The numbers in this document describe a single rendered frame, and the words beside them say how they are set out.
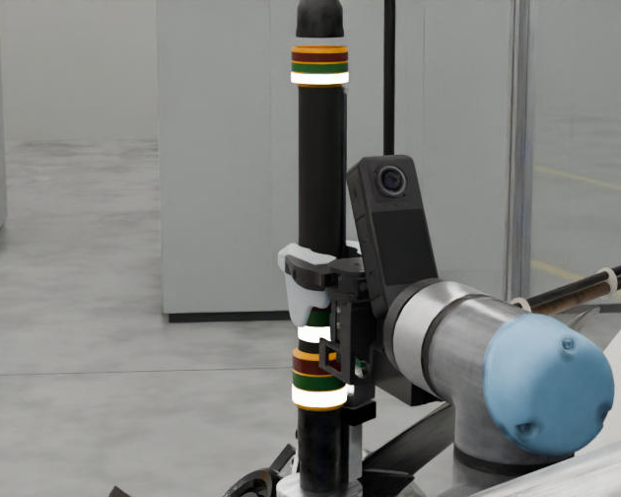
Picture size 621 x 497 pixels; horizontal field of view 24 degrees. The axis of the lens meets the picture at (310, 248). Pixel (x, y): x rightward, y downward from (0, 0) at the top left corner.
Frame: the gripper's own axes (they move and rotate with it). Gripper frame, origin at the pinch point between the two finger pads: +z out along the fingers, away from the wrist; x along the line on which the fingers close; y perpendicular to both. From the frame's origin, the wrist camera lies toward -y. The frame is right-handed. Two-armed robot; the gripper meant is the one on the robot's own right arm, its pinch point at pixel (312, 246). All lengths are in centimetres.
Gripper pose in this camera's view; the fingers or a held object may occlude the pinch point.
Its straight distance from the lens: 114.2
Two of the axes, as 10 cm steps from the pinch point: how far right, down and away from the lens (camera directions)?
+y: -0.1, 9.8, 2.1
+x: 9.1, -0.8, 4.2
